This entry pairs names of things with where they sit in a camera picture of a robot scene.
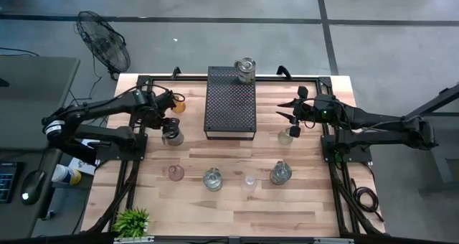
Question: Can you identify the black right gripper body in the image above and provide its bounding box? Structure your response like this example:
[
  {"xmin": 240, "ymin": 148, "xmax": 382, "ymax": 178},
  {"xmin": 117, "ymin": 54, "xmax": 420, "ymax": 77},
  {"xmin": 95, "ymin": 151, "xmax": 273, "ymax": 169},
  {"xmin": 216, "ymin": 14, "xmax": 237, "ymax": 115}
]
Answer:
[{"xmin": 289, "ymin": 85, "xmax": 340, "ymax": 139}]

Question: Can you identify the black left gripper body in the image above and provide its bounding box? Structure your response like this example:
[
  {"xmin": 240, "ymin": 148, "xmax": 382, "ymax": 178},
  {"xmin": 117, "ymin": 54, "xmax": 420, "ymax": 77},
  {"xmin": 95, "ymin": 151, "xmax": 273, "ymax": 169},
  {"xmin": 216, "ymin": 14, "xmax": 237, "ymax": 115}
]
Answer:
[{"xmin": 148, "ymin": 92, "xmax": 180, "ymax": 130}]

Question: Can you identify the amber glass candlestick holder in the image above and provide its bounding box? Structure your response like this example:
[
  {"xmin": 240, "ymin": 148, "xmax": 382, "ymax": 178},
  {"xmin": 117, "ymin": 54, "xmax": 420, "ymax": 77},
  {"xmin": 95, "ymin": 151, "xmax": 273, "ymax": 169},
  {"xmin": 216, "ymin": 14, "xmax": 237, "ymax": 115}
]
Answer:
[{"xmin": 171, "ymin": 95, "xmax": 187, "ymax": 115}]

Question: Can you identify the green-tinted glass candlestick holder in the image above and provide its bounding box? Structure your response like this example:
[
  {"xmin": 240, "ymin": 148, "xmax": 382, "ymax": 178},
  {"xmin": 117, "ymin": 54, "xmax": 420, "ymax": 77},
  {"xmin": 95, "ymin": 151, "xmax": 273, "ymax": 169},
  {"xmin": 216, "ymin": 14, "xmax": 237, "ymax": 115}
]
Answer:
[{"xmin": 278, "ymin": 127, "xmax": 295, "ymax": 146}]

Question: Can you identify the candle tin with floral label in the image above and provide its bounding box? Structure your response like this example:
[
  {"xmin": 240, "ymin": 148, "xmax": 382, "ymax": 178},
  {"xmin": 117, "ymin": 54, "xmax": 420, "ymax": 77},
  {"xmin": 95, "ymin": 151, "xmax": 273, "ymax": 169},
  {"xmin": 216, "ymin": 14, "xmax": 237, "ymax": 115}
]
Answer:
[{"xmin": 269, "ymin": 160, "xmax": 293, "ymax": 186}]

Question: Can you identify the candle tin with cake label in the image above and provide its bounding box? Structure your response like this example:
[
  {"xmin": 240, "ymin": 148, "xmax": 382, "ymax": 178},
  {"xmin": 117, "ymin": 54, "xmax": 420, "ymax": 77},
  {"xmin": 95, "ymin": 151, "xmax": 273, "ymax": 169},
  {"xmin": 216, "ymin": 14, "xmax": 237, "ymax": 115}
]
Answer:
[{"xmin": 202, "ymin": 166, "xmax": 224, "ymax": 192}]

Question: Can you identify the clear glass candlestick holder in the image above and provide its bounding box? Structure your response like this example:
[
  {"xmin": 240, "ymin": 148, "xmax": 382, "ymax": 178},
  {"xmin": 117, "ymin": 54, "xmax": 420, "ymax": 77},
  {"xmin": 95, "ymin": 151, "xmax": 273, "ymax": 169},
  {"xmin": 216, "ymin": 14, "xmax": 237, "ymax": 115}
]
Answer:
[{"xmin": 241, "ymin": 174, "xmax": 257, "ymax": 192}]

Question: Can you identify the pink glass candlestick holder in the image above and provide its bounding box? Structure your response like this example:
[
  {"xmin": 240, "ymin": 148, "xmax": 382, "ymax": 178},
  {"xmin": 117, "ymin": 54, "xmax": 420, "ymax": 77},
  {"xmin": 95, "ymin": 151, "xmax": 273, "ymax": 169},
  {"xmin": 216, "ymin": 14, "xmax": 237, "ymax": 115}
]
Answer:
[{"xmin": 168, "ymin": 164, "xmax": 186, "ymax": 182}]

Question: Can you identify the black perforated metal rack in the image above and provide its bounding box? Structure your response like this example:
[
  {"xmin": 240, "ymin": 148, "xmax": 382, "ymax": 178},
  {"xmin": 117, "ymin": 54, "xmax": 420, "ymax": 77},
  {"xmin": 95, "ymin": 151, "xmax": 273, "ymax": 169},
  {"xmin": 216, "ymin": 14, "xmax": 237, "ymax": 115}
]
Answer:
[{"xmin": 203, "ymin": 65, "xmax": 257, "ymax": 141}]

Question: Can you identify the white and blue box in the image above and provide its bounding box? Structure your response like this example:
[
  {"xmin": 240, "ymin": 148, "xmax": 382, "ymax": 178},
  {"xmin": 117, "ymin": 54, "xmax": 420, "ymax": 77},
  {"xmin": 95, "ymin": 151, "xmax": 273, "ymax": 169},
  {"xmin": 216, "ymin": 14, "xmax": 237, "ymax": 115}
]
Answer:
[{"xmin": 67, "ymin": 139, "xmax": 98, "ymax": 176}]

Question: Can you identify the black floor fan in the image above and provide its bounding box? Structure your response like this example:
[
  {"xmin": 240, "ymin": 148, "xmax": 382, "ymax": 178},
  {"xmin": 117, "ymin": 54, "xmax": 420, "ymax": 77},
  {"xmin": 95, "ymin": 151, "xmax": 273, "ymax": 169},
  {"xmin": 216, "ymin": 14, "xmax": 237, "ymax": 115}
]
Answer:
[{"xmin": 73, "ymin": 10, "xmax": 132, "ymax": 80}]

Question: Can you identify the green plant in white pot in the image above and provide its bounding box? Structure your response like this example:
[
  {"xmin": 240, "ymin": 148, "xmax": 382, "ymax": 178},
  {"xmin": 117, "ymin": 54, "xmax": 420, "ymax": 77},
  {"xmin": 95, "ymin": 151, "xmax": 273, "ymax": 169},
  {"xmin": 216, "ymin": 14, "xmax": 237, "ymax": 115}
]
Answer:
[{"xmin": 112, "ymin": 207, "xmax": 151, "ymax": 240}]

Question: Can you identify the silver aluminium profile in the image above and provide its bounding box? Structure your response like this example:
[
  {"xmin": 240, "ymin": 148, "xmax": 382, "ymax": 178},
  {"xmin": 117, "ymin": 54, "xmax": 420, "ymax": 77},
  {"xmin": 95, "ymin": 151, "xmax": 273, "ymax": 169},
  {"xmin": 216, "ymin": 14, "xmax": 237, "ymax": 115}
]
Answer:
[{"xmin": 113, "ymin": 235, "xmax": 156, "ymax": 244}]

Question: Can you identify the white cylindrical container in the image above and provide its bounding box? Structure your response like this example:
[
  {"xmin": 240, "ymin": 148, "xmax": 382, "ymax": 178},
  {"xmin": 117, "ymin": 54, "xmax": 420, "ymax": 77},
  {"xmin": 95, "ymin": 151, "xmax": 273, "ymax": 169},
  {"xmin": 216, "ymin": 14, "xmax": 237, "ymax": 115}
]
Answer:
[{"xmin": 51, "ymin": 164, "xmax": 82, "ymax": 186}]

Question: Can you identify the black metal stand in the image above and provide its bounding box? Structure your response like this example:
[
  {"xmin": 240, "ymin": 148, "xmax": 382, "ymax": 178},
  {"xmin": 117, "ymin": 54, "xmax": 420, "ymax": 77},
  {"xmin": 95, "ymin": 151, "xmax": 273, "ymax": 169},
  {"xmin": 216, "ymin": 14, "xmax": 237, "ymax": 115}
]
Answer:
[{"xmin": 404, "ymin": 84, "xmax": 459, "ymax": 194}]

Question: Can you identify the grey desk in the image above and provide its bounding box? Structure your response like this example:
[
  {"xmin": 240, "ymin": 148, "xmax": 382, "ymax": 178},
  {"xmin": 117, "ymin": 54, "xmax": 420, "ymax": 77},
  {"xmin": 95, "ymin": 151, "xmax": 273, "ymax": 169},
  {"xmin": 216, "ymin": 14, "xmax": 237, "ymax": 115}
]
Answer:
[{"xmin": 0, "ymin": 55, "xmax": 82, "ymax": 244}]

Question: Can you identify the black computer mouse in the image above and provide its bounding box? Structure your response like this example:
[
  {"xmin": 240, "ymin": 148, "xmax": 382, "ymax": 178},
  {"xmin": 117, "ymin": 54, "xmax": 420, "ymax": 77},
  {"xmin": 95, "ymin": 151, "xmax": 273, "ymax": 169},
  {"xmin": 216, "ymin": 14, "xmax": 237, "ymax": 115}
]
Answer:
[{"xmin": 19, "ymin": 169, "xmax": 47, "ymax": 206}]

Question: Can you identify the black keyboard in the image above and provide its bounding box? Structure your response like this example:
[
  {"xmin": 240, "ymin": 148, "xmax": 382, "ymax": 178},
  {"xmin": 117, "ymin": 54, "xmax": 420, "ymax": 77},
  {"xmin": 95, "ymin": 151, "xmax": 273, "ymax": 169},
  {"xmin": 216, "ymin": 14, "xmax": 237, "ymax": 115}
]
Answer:
[{"xmin": 0, "ymin": 161, "xmax": 19, "ymax": 205}]

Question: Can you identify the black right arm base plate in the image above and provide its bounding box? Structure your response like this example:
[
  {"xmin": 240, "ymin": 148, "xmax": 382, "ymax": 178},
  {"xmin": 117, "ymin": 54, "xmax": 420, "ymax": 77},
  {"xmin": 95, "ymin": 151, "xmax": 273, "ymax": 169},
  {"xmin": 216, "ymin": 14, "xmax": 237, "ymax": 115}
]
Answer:
[{"xmin": 320, "ymin": 133, "xmax": 374, "ymax": 164}]

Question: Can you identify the coiled black cable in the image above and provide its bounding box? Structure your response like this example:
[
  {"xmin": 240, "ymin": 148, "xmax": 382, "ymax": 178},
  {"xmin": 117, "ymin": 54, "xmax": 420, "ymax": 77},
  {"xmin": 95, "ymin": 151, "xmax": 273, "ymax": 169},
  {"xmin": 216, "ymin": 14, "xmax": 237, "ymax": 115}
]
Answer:
[{"xmin": 351, "ymin": 177, "xmax": 385, "ymax": 223}]

